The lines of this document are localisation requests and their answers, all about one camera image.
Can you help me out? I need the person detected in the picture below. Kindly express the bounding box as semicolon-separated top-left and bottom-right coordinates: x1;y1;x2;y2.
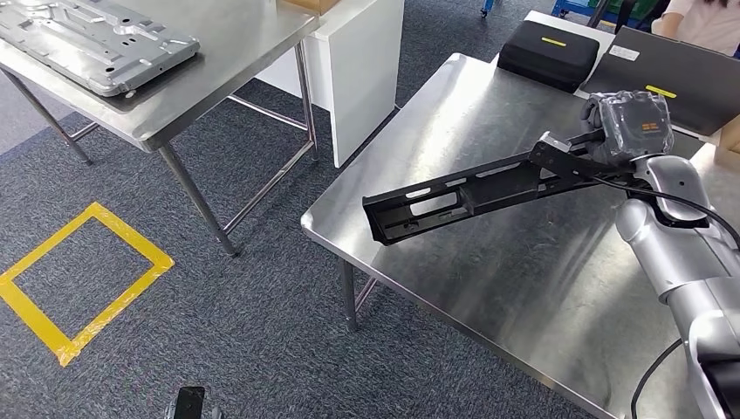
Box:
650;0;740;58

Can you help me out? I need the black loose cable loop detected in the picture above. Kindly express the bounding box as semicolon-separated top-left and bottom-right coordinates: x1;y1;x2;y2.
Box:
630;338;686;419

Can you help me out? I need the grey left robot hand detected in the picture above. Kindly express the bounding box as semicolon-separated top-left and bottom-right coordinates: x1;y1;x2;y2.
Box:
163;404;223;419

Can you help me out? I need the white cabinet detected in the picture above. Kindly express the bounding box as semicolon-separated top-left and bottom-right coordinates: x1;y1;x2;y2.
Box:
254;0;406;168

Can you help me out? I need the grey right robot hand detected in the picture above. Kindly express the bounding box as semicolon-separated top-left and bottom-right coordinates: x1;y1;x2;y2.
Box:
579;89;675;168

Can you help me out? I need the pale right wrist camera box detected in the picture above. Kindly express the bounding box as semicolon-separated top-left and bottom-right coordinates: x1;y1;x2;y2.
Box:
538;131;571;155

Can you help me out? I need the black zip case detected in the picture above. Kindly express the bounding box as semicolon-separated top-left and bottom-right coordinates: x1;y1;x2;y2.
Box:
497;20;601;93

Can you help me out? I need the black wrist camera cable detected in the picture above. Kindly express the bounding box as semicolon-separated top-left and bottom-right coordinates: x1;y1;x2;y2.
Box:
589;175;740;250

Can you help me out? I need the steel table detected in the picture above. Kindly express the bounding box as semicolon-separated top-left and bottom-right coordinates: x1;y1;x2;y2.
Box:
0;0;321;258

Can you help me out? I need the grey metal panel part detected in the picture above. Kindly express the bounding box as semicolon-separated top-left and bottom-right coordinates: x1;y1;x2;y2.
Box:
0;0;202;99

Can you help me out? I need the blue metal cart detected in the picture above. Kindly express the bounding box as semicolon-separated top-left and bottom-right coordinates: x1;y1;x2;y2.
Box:
478;0;597;19

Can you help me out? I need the black right camera bracket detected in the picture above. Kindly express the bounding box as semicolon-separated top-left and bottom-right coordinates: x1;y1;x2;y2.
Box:
529;138;637;186

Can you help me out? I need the steel workbench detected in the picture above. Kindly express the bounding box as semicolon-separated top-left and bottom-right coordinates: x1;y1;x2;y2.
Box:
300;52;740;419

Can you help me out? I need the long black plastic part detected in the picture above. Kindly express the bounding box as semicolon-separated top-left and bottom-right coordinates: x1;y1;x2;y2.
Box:
362;131;634;247

